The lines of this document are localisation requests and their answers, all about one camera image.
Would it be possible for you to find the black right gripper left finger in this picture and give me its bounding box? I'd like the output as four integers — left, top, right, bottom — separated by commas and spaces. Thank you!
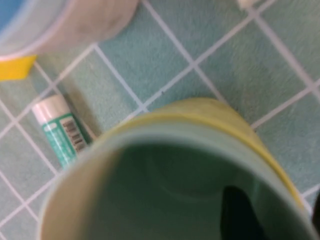
219, 185, 266, 240

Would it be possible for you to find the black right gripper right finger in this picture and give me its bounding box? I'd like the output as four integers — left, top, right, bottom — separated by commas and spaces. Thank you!
311, 190, 320, 227

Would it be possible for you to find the green plastic cup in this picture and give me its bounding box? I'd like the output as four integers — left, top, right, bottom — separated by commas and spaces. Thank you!
37, 124, 319, 240

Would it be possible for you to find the yellow plastic cup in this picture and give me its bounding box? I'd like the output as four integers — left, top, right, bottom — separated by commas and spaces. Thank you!
98, 97, 305, 210

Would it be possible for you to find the light blue plastic cup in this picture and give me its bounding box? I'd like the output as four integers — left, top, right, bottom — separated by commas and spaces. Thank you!
0, 0, 76, 55

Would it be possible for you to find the green grid tablecloth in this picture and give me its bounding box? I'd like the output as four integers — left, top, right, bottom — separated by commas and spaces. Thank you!
0, 0, 320, 240

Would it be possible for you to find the green white glue stick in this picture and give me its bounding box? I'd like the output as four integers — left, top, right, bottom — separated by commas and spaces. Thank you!
31, 94, 95, 171

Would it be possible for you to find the white wooden block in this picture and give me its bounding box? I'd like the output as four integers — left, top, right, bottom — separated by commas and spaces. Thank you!
236, 0, 258, 9

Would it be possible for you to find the pink plastic cup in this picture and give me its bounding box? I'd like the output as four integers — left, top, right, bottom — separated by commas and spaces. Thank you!
0, 0, 140, 62

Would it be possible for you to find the yellow wooden cube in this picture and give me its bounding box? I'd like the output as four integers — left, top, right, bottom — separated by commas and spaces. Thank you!
0, 54, 38, 82

